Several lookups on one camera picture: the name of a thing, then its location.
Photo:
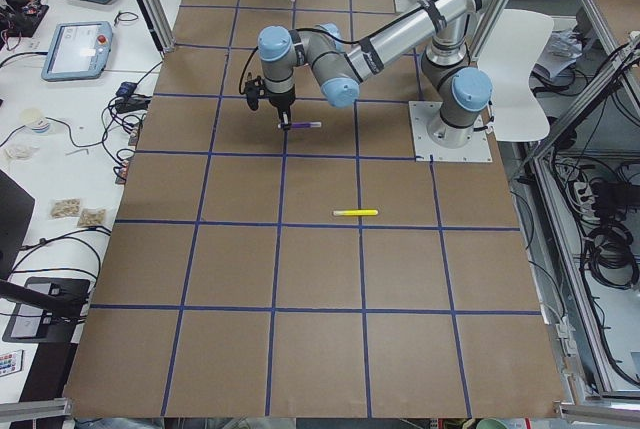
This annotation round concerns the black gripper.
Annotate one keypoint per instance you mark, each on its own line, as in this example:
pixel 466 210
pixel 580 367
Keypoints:
pixel 279 100

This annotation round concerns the purple highlighter pen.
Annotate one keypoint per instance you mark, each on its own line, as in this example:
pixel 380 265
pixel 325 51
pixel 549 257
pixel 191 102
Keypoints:
pixel 300 125

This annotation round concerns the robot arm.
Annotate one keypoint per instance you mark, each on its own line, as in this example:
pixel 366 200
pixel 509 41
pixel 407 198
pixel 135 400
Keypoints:
pixel 440 25

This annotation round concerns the yellow highlighter pen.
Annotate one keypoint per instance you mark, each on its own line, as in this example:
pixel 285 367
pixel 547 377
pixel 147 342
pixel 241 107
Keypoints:
pixel 355 213

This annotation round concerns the near blue teach pendant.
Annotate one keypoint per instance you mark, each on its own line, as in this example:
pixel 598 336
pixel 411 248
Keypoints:
pixel 78 51

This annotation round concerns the white chair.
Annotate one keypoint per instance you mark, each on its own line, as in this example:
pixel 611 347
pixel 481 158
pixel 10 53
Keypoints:
pixel 508 58

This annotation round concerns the black camera stand base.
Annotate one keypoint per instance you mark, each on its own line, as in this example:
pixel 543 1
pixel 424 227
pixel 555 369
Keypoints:
pixel 47 309

